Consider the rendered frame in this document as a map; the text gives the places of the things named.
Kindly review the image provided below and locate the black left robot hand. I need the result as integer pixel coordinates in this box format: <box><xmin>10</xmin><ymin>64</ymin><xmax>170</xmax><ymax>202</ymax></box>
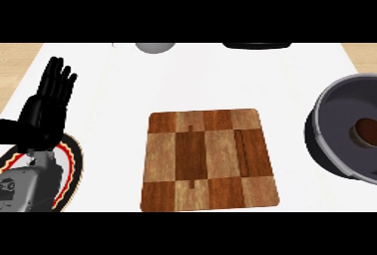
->
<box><xmin>0</xmin><ymin>56</ymin><xmax>80</xmax><ymax>153</ymax></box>

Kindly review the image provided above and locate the checkered wooden cutting board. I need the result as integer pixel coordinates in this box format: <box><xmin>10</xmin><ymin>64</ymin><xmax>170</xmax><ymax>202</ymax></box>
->
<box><xmin>139</xmin><ymin>108</ymin><xmax>281</xmax><ymax>213</ymax></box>

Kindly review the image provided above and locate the dark grey pot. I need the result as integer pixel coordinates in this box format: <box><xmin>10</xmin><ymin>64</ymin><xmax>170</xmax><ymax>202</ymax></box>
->
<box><xmin>303</xmin><ymin>73</ymin><xmax>377</xmax><ymax>186</ymax></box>

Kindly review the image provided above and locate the brown cupcake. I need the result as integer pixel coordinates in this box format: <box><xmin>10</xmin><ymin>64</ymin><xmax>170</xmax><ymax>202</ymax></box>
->
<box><xmin>349</xmin><ymin>117</ymin><xmax>377</xmax><ymax>147</ymax></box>

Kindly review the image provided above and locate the black plate with red rim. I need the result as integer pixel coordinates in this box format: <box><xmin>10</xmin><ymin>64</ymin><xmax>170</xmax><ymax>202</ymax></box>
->
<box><xmin>0</xmin><ymin>131</ymin><xmax>86</xmax><ymax>213</ymax></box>

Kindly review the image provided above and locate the grey round object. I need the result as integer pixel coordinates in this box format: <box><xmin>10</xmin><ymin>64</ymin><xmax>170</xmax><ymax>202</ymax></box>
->
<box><xmin>135</xmin><ymin>42</ymin><xmax>177</xmax><ymax>55</ymax></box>

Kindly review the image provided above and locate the black round object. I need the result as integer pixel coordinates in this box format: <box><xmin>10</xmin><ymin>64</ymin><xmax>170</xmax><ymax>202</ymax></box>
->
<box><xmin>220</xmin><ymin>42</ymin><xmax>293</xmax><ymax>51</ymax></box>

